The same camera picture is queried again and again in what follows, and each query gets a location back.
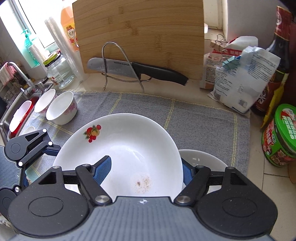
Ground white plate with fruit print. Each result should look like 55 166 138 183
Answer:
175 150 229 203

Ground white bowl pink flowers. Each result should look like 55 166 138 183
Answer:
46 91 78 125

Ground white ceramic bowl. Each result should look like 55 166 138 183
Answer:
34 89 57 116

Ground red dish in sink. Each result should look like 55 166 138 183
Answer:
8 96 39 140

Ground metal sink faucet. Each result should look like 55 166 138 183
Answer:
1 62 38 99

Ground clear glass storage jar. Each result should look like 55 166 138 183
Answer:
43 50 75 89

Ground green lid mushroom sauce jar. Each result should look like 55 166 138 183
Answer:
261 104 296 167

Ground white plastic bag with clip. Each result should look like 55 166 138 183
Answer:
208 46 281 115

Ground teal soap pump bottle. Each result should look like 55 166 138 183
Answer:
22 29 44 66

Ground red white paper bag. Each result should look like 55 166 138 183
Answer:
200 36 258 90

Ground yellow packet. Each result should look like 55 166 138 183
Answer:
261 82 285 128

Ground bamboo cutting board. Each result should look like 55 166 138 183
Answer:
72 1 204 80

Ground dark soy sauce bottle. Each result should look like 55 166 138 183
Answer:
250 5 293 117

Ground metal wire rack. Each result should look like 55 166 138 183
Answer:
101 41 152 93

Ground black handle kitchen knife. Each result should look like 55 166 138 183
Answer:
87 57 189 86

